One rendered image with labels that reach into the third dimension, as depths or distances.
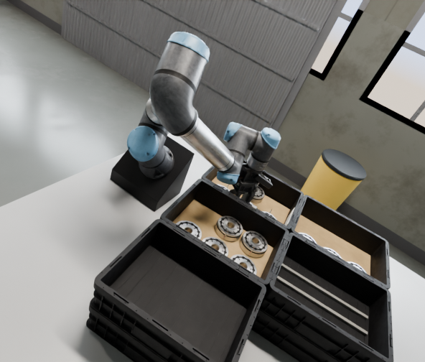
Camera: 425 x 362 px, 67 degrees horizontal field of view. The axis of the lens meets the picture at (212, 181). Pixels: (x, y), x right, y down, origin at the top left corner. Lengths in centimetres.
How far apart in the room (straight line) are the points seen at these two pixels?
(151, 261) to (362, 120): 246
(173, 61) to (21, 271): 77
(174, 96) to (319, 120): 248
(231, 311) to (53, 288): 54
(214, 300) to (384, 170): 247
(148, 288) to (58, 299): 27
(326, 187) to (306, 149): 67
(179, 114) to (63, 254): 64
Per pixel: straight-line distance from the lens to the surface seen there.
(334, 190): 276
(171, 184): 136
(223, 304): 105
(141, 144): 119
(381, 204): 339
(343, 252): 151
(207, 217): 125
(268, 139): 115
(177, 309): 99
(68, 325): 108
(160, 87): 82
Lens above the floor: 166
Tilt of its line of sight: 35 degrees down
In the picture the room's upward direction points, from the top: 24 degrees clockwise
